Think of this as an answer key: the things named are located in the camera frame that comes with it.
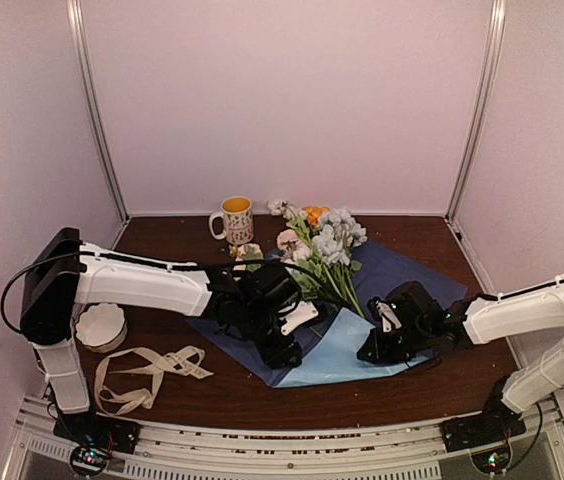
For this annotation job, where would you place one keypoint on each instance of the blue tissue paper sheet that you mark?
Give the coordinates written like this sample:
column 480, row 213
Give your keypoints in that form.
column 330, row 347

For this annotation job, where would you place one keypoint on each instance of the left vertical aluminium rail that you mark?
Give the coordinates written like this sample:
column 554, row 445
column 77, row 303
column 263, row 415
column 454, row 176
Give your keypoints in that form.
column 95, row 119

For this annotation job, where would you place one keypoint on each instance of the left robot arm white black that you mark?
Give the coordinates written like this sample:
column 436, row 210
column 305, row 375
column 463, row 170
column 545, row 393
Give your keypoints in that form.
column 70, row 271

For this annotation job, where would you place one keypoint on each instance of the right vertical aluminium rail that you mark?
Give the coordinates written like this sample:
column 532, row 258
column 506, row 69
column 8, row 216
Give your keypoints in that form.
column 490, row 65

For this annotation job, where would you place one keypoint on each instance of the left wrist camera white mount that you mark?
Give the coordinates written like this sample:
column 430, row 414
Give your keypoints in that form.
column 303, row 313

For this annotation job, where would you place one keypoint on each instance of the scalloped white bowl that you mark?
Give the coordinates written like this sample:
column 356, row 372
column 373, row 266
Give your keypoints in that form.
column 102, row 328

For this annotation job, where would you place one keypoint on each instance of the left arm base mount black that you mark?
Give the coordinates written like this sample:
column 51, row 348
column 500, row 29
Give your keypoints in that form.
column 97, row 439

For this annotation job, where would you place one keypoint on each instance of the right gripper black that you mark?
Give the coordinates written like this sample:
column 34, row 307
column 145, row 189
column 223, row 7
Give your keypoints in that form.
column 379, row 354

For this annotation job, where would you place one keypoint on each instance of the pink fake flower stem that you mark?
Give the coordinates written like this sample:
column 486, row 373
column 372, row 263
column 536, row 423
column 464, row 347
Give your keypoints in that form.
column 292, row 247

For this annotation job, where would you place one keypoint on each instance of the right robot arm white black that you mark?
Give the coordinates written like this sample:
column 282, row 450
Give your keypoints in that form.
column 486, row 317

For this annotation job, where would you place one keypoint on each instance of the vertical aluminium rail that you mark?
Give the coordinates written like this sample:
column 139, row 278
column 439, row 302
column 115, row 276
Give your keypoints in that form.
column 95, row 119
column 490, row 65

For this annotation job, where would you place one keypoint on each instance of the floral mug yellow inside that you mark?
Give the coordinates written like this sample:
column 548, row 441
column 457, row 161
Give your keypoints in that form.
column 234, row 222

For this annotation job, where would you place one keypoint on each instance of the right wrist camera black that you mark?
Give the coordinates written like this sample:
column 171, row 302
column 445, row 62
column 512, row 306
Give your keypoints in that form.
column 408, row 306

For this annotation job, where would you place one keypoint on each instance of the white small fake flower stem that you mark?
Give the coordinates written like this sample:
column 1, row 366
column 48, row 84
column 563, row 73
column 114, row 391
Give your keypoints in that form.
column 296, row 220

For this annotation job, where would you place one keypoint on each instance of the front aluminium frame rail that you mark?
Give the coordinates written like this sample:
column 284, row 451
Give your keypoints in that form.
column 413, row 450

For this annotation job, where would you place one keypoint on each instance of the orange fake flower stem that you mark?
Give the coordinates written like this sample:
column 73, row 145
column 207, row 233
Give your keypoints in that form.
column 312, row 214

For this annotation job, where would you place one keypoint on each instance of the white hydrangea fake flower bunch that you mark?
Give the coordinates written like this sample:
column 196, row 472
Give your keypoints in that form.
column 310, row 277

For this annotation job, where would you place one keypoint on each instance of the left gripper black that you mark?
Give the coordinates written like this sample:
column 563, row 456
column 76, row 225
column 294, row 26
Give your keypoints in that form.
column 276, row 357

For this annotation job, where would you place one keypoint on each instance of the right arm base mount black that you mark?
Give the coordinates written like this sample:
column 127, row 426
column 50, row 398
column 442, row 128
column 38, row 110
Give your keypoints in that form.
column 494, row 424

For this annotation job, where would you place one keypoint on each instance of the cream printed ribbon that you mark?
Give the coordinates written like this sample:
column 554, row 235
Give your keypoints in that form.
column 186, row 362

